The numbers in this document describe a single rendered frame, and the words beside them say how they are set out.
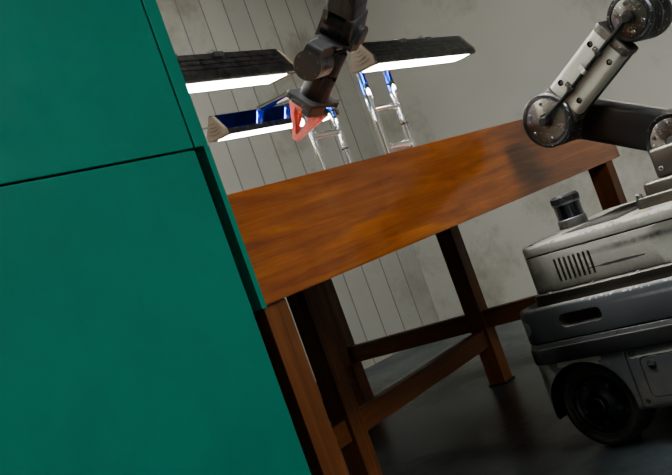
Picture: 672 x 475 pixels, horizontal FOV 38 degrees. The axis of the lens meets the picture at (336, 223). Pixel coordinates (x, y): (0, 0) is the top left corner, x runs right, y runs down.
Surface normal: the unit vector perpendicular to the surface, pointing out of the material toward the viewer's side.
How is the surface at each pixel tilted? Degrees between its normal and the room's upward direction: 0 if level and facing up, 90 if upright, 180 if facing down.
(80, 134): 90
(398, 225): 90
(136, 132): 90
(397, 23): 90
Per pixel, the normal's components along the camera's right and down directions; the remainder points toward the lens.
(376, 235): 0.77, -0.29
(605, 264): -0.66, 0.23
